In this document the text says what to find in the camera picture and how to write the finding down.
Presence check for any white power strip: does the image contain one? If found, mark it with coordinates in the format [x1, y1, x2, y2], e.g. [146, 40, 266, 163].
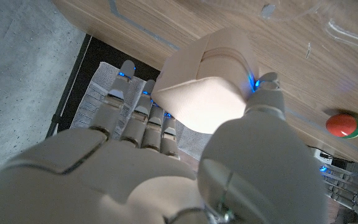
[310, 147, 335, 162]

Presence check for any colourful striped wooden maraca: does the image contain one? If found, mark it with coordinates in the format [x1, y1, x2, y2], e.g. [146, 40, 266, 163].
[325, 112, 358, 141]

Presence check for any black backdrop stand pole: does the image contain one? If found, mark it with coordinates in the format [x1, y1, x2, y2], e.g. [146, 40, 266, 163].
[45, 34, 93, 138]

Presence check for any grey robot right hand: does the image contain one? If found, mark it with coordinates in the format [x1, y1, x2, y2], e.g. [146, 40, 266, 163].
[0, 59, 329, 224]

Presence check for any printed fabric backdrop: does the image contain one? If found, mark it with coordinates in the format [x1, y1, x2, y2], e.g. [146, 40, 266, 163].
[70, 61, 211, 159]

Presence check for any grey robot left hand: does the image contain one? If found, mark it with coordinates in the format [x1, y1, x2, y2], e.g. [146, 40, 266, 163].
[318, 161, 358, 224]

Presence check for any clear plastic clamshell container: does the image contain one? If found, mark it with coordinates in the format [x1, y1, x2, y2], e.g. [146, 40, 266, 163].
[197, 0, 358, 54]

